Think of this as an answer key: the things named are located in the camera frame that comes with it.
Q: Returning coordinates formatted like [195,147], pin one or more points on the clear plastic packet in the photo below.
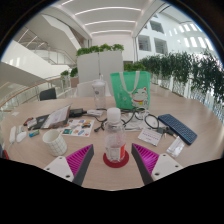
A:
[175,146]

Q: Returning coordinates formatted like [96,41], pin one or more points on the black tablet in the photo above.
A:
[41,120]

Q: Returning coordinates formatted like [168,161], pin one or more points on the white power strip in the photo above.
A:
[12,134]

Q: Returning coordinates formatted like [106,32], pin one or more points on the small white paper note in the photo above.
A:
[15,113]

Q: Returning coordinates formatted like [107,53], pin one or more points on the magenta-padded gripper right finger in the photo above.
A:
[146,160]

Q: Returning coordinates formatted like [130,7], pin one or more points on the row of green hedge plants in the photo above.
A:
[186,71]

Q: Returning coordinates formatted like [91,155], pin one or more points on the flat round red coaster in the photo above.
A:
[116,164]

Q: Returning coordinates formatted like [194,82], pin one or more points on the small red black wallet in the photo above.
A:
[26,120]

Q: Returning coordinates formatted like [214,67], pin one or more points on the white grid-pattern mug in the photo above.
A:
[56,144]

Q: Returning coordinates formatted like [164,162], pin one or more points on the open paper booklet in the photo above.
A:
[58,117]

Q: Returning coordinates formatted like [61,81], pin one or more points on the black power adapter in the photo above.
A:
[76,112]

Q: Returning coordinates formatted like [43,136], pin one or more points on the small teal packet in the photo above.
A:
[34,133]

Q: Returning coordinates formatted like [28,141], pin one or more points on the colourful sticker sheet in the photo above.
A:
[78,128]

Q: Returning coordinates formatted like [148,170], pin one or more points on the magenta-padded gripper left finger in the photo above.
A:
[79,160]

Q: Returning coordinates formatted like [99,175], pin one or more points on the white cabinet topped with plants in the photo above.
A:
[100,68]

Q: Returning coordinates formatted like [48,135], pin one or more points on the white printed paper card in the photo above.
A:
[150,137]

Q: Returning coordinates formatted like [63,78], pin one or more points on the potted green plant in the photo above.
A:
[73,72]

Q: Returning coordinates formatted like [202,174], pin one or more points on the white chair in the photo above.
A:
[85,89]

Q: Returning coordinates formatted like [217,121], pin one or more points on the black chair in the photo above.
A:
[47,94]

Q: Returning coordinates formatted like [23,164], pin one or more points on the ceiling strip lights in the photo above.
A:
[106,21]

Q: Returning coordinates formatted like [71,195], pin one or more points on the clear tumbler with white lid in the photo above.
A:
[99,95]

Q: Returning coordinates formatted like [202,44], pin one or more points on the green tote bag cat print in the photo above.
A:
[125,93]

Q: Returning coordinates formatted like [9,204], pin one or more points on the clear water bottle red label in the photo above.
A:
[115,140]

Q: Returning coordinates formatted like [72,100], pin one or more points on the small white card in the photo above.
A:
[32,123]

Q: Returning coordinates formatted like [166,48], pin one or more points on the white computer mouse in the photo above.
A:
[21,137]

